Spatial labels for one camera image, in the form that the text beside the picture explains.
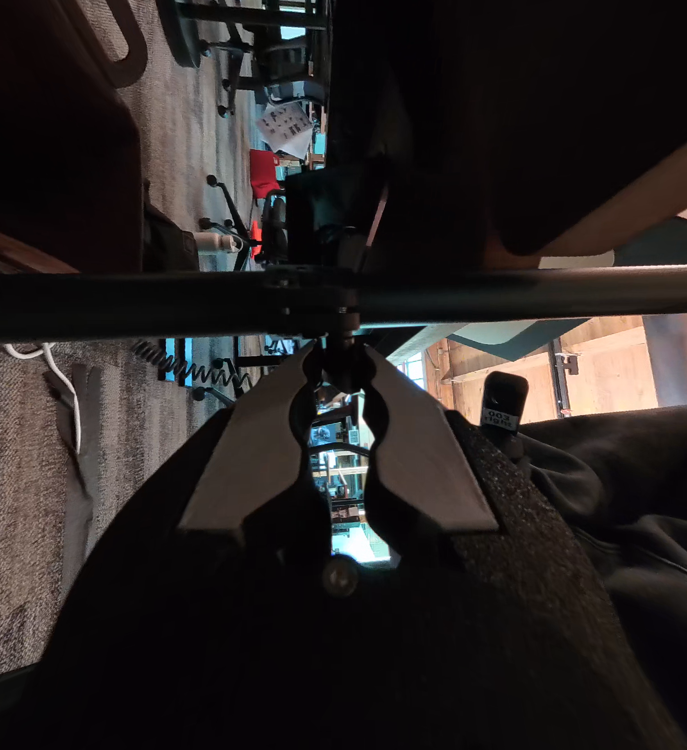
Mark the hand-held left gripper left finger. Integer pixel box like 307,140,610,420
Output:
178,343,321,546

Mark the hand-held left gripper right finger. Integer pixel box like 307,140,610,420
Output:
362,346,499,534

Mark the black light stand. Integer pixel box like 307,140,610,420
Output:
0,264,687,405

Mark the person's dark sweatshirt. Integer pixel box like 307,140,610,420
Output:
513,398,687,750

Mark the white bottle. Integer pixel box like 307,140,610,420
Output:
194,231,245,253

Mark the white printed sheet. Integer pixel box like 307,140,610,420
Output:
254,102,315,159

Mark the black office chair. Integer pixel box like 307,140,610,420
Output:
156,0,329,118

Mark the black coiled cable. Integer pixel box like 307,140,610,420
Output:
132,339,256,395

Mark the white cable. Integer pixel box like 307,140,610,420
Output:
4,343,83,455

